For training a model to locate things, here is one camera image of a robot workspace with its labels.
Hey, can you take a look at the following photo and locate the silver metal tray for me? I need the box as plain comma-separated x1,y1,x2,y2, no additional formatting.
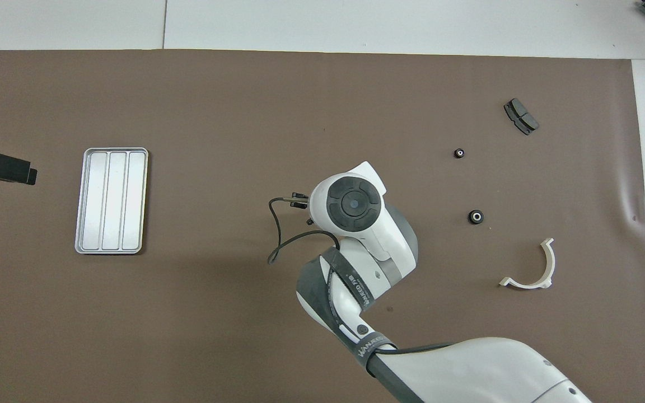
74,147,149,255

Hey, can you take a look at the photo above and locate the brown table mat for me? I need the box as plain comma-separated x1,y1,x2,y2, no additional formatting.
0,49,645,403

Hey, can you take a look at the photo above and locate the dark grey brake pad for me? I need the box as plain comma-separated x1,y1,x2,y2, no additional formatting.
503,98,540,136

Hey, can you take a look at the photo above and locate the white curved plastic bracket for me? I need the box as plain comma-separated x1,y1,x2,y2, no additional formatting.
499,238,555,290

